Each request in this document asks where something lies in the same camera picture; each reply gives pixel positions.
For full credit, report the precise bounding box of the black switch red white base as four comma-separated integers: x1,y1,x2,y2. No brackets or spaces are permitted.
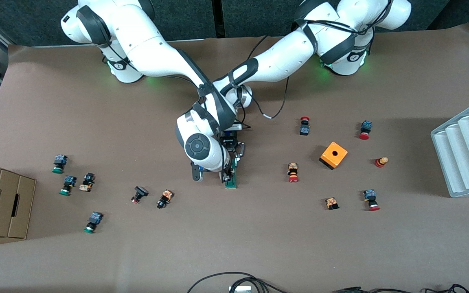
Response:
131,186,149,204

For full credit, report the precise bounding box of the red mushroom button blue base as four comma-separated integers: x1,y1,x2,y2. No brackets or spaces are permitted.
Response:
363,189,380,212
359,120,373,140

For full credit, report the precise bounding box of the green mushroom push button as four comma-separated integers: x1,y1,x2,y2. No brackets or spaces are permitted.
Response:
52,154,68,174
59,175,77,196
83,211,103,234

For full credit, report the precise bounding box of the brown paper table cover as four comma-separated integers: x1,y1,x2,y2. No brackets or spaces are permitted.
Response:
0,22,469,293

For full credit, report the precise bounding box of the grey plastic slotted tray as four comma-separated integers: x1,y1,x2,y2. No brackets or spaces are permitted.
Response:
430,97,469,198

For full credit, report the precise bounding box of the black looped cable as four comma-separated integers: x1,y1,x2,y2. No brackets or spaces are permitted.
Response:
186,272,290,293

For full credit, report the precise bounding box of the black beige switch block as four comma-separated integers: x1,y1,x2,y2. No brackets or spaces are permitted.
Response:
79,173,96,192

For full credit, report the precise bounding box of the green load switch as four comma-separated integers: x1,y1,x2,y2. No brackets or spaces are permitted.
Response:
225,157,238,190

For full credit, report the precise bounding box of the orange button enclosure box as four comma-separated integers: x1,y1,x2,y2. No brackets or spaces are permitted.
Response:
319,141,348,170

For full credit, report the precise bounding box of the black cable with plug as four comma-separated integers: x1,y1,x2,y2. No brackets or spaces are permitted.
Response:
332,287,420,293

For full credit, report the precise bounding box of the brown cardboard compartment box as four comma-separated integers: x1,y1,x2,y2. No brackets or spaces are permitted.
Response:
0,160,37,240

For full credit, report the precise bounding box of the black cable white tag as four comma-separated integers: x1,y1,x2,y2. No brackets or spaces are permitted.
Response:
251,77,290,119

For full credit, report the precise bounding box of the black tangled cable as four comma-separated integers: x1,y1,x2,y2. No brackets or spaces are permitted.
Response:
422,284,469,293

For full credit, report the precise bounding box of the black selector switch orange base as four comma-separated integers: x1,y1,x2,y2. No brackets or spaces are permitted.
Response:
156,190,174,209

